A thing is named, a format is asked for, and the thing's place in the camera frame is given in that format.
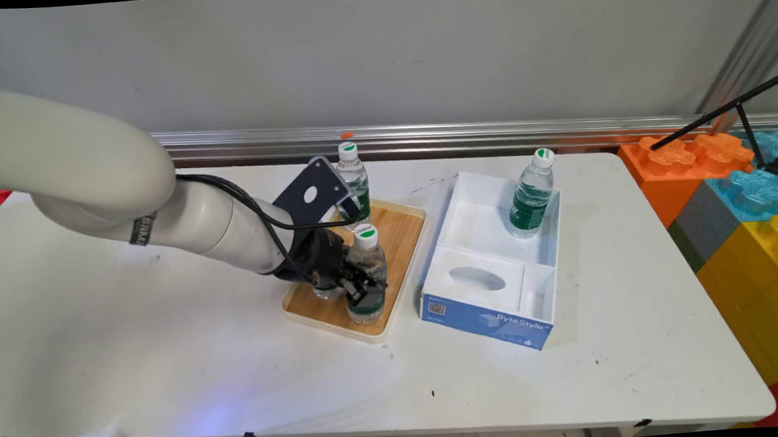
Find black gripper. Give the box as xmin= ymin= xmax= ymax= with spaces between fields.
xmin=270 ymin=224 xmax=390 ymax=314

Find wooden tray with cream rim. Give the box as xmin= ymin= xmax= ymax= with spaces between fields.
xmin=275 ymin=195 xmax=435 ymax=350

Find white and blue cardboard box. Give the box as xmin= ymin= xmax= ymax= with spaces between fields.
xmin=412 ymin=165 xmax=570 ymax=358

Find orange giant building block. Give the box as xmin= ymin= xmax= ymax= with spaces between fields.
xmin=617 ymin=130 xmax=759 ymax=231

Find grey giant building block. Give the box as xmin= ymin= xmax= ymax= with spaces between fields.
xmin=665 ymin=178 xmax=744 ymax=274

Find yellow giant building block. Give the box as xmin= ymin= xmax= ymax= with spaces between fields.
xmin=693 ymin=215 xmax=778 ymax=424

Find translucent blue giant building block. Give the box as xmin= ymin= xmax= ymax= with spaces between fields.
xmin=702 ymin=130 xmax=778 ymax=225

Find black tripod stand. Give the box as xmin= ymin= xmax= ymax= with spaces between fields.
xmin=646 ymin=69 xmax=778 ymax=187

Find wrist camera with mount plate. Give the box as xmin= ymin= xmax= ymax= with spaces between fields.
xmin=269 ymin=154 xmax=355 ymax=231

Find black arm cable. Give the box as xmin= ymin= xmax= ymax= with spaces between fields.
xmin=176 ymin=163 xmax=361 ymax=293

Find aluminium frame rail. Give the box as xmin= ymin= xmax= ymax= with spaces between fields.
xmin=149 ymin=93 xmax=778 ymax=177

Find slanted aluminium frame post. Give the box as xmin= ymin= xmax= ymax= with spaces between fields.
xmin=690 ymin=0 xmax=778 ymax=119

